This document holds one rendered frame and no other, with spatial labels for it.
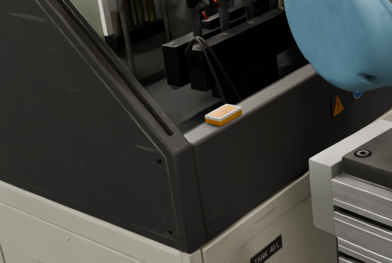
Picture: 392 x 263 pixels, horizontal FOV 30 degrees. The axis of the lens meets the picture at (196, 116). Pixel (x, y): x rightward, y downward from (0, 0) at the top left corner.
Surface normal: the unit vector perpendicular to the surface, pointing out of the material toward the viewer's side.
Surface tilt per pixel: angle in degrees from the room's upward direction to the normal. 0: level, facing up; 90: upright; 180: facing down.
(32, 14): 90
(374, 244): 90
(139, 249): 90
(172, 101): 0
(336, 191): 90
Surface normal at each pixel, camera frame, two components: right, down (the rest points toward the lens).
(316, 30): -0.86, 0.39
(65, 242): -0.66, 0.36
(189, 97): -0.13, -0.92
